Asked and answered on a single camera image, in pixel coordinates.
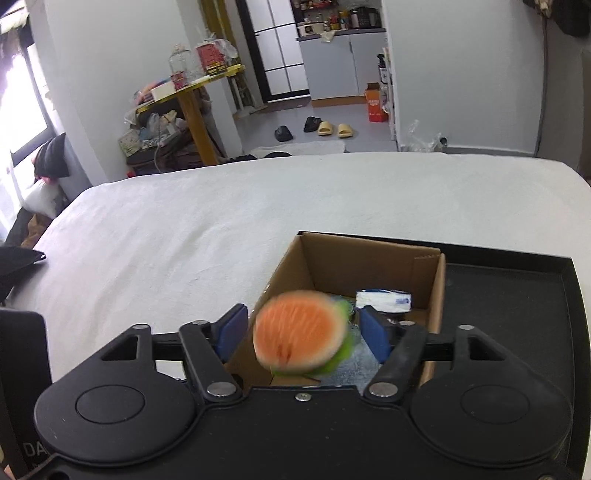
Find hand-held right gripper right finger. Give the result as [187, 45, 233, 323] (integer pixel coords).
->
[359, 305, 511, 401]

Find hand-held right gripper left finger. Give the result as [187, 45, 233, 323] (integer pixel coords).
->
[98, 304, 250, 401]

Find grey fluffy cloth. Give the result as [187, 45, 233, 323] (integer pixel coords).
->
[321, 323, 385, 389]

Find blue tissue pack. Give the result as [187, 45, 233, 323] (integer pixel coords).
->
[355, 289, 413, 311]

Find plush burger toy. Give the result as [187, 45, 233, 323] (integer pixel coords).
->
[253, 290, 356, 377]

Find brown cardboard box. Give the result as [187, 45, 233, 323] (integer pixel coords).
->
[224, 232, 447, 389]

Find black tray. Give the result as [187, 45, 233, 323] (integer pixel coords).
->
[298, 231, 581, 467]

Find black cushion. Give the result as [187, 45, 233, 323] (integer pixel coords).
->
[0, 246, 47, 302]

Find white bag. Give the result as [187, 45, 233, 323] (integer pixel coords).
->
[23, 179, 64, 218]

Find white floor rug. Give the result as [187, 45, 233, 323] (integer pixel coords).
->
[255, 140, 348, 156]

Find clear plastic bag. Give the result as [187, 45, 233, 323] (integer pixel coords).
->
[399, 120, 445, 151]

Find pile of household clutter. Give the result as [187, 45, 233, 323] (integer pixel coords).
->
[117, 108, 209, 177]

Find black pillow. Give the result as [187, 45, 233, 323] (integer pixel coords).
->
[33, 133, 70, 179]

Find yellow table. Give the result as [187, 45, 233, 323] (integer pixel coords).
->
[136, 65, 246, 168]

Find orange carton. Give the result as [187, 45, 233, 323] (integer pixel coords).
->
[365, 83, 388, 123]

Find grey kitchen cabinet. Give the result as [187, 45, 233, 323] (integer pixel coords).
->
[298, 29, 393, 100]

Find large red box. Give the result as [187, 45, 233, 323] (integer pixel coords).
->
[196, 41, 227, 77]

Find clear glass jar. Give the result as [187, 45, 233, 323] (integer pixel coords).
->
[168, 45, 193, 77]

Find black framed glass door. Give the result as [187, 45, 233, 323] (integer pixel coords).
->
[240, 0, 311, 103]

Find dark hanging clothes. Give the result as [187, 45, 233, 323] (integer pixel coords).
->
[522, 0, 591, 38]

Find black wall cable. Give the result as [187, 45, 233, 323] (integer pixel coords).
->
[534, 13, 551, 158]

